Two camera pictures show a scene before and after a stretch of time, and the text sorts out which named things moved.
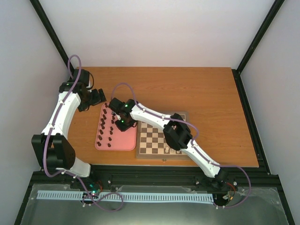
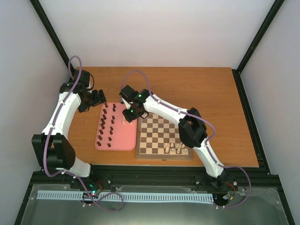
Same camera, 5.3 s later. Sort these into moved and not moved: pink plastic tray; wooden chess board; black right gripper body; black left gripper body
Moved: black right gripper body
Not moved: wooden chess board; pink plastic tray; black left gripper body
